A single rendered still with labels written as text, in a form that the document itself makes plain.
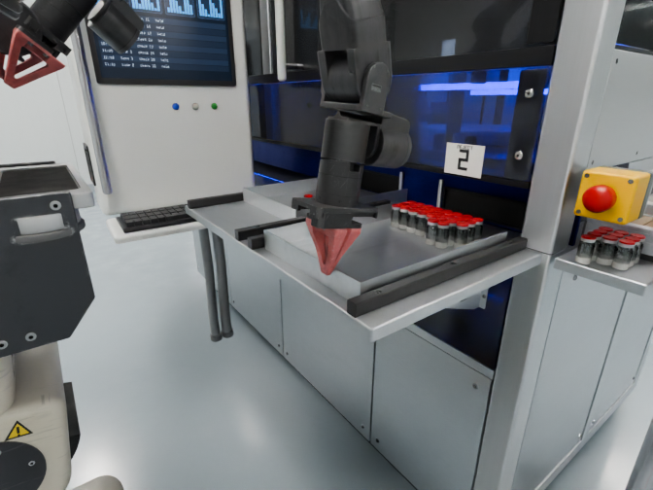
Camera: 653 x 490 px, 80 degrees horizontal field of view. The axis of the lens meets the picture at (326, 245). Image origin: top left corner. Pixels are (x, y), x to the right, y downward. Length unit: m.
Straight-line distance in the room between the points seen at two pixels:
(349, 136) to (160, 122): 0.91
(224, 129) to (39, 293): 0.99
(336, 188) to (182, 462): 1.24
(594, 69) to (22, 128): 5.63
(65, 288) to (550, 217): 0.70
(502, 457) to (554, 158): 0.63
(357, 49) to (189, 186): 0.98
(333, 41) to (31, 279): 0.41
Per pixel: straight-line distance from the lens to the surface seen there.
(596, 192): 0.68
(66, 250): 0.48
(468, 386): 0.98
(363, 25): 0.48
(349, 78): 0.48
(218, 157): 1.38
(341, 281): 0.52
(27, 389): 0.62
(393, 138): 0.53
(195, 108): 1.34
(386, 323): 0.48
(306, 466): 1.47
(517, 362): 0.87
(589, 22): 0.74
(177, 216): 1.16
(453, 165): 0.84
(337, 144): 0.48
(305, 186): 1.13
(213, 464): 1.52
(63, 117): 5.85
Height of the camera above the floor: 1.13
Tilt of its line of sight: 21 degrees down
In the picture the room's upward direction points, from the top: straight up
